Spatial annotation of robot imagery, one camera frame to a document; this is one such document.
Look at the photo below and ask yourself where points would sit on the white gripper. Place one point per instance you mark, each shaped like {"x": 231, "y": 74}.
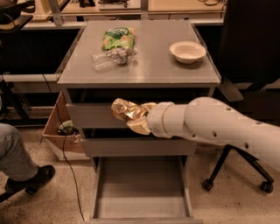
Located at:
{"x": 155, "y": 119}

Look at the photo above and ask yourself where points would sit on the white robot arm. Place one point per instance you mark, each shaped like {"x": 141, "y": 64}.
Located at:
{"x": 207, "y": 120}

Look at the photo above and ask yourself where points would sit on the grey middle drawer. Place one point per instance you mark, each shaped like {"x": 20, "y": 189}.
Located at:
{"x": 124, "y": 142}

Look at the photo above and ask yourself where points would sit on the grey drawer cabinet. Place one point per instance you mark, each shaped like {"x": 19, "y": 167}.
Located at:
{"x": 152, "y": 67}

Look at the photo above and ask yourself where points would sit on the grey top drawer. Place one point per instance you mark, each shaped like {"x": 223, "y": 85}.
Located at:
{"x": 91, "y": 107}

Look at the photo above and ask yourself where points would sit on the grey open bottom drawer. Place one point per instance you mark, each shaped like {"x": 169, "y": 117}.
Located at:
{"x": 141, "y": 190}

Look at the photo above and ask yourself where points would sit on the clear plastic water bottle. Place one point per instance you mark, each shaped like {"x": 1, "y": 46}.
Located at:
{"x": 112, "y": 58}

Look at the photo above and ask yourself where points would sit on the white bowl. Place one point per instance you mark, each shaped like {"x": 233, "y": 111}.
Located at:
{"x": 187, "y": 52}

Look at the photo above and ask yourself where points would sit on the green bag in box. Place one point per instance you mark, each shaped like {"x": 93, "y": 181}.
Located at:
{"x": 67, "y": 128}

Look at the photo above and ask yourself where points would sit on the green chip bag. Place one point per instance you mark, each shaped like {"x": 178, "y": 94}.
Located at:
{"x": 118, "y": 37}

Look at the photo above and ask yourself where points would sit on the cardboard box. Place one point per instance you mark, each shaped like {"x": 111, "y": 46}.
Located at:
{"x": 64, "y": 141}

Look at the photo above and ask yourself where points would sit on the black office chair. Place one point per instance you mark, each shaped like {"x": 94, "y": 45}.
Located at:
{"x": 245, "y": 49}

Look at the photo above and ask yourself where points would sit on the black shoe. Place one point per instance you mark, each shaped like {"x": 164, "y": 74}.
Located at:
{"x": 44, "y": 174}

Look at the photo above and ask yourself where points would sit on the person leg in jeans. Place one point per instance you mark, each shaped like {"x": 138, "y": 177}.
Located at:
{"x": 15, "y": 161}

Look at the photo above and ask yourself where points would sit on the wooden background desk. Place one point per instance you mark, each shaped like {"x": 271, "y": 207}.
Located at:
{"x": 51, "y": 13}

